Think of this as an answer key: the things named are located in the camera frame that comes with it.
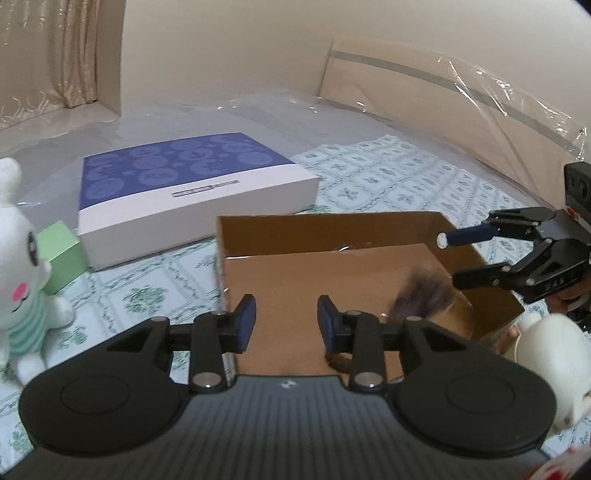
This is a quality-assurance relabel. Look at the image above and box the red white packet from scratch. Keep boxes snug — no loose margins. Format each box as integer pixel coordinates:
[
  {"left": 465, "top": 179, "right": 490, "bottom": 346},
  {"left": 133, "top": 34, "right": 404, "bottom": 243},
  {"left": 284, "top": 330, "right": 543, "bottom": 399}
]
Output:
[{"left": 526, "top": 443, "right": 591, "bottom": 480}]

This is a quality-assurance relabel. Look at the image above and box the dark furry soft item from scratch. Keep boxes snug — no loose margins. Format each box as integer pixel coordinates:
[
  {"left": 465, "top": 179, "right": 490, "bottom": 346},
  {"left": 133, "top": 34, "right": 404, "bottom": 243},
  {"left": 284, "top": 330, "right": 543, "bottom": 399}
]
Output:
[{"left": 390, "top": 270, "right": 456, "bottom": 324}]

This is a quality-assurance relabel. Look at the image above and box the beige curtain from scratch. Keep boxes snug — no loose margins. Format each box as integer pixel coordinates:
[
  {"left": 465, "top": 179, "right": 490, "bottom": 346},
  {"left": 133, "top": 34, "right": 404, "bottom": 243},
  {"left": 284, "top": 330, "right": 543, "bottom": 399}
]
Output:
[{"left": 0, "top": 0, "right": 128, "bottom": 131}]

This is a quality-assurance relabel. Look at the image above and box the small green box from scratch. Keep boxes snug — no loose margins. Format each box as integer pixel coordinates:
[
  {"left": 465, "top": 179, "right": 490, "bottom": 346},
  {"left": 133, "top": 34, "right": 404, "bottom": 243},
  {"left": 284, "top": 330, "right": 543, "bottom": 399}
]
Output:
[{"left": 34, "top": 220, "right": 90, "bottom": 295}]

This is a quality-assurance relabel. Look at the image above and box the brown cardboard box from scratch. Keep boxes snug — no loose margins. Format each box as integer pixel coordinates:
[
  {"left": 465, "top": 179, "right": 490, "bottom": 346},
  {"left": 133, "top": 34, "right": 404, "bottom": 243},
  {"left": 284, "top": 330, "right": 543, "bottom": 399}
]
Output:
[{"left": 216, "top": 211, "right": 526, "bottom": 385}]

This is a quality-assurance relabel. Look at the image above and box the person's right hand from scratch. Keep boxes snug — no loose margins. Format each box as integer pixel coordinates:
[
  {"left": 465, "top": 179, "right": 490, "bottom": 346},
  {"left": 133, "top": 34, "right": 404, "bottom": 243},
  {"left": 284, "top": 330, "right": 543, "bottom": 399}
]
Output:
[{"left": 546, "top": 282, "right": 591, "bottom": 333}]

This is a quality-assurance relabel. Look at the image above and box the blue white flat box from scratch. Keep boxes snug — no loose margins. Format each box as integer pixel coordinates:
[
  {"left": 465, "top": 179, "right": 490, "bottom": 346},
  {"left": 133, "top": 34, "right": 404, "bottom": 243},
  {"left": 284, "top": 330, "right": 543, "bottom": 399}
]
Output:
[{"left": 78, "top": 132, "right": 320, "bottom": 272}]

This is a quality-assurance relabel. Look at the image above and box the beige bed headboard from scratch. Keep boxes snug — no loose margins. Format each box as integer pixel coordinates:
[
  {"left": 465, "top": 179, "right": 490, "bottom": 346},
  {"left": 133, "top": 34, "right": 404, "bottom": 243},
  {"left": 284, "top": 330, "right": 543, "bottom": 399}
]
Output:
[{"left": 318, "top": 39, "right": 591, "bottom": 204}]

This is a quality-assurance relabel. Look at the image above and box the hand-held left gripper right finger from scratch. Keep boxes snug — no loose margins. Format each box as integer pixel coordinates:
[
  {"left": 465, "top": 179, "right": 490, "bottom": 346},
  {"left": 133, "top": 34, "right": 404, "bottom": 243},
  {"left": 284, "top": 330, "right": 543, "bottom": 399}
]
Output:
[{"left": 317, "top": 295, "right": 468, "bottom": 393}]

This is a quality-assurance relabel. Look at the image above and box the white bunny plush toy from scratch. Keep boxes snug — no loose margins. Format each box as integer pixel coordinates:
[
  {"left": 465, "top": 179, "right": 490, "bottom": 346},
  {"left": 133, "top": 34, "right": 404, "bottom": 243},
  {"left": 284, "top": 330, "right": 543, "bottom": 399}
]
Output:
[{"left": 0, "top": 157, "right": 75, "bottom": 387}]

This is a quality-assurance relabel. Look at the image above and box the clear plastic sheet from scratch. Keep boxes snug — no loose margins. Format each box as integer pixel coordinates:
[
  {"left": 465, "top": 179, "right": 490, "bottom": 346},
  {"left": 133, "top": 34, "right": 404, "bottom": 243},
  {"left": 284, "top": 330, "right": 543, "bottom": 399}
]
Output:
[{"left": 0, "top": 41, "right": 591, "bottom": 217}]

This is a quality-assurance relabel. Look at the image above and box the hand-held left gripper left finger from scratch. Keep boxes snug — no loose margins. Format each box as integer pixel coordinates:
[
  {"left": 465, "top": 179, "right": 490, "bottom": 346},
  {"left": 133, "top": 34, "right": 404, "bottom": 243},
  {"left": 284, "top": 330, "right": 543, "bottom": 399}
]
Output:
[{"left": 106, "top": 294, "right": 257, "bottom": 394}]

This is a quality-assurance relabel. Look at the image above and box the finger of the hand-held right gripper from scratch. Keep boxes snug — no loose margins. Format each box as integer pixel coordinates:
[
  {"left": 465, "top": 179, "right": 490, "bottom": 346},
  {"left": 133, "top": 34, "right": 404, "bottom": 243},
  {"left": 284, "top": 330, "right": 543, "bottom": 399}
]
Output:
[
  {"left": 436, "top": 207, "right": 557, "bottom": 250},
  {"left": 452, "top": 237, "right": 561, "bottom": 292}
]

